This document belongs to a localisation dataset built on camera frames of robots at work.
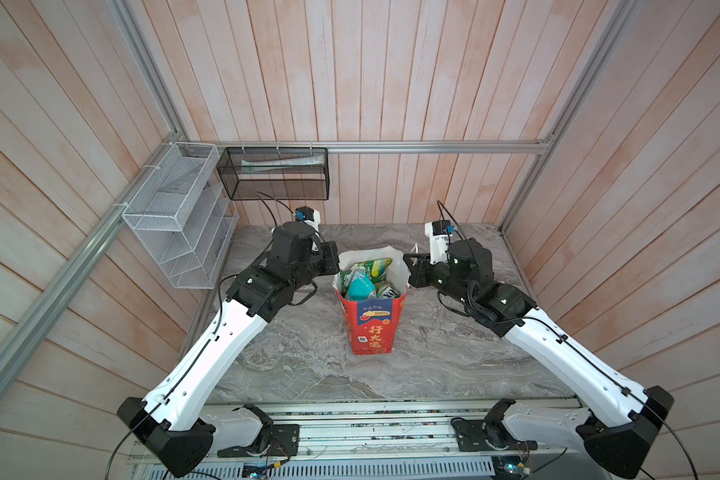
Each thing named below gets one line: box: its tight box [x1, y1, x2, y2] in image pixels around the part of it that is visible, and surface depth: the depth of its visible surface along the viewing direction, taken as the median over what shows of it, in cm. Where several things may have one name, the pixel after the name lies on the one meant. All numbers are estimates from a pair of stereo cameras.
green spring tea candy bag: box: [340, 257, 393, 291], surface depth 83 cm
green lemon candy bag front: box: [375, 281, 400, 299], surface depth 83 cm
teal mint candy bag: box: [348, 267, 376, 301], surface depth 80 cm
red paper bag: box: [332, 245, 411, 356], surface depth 76 cm
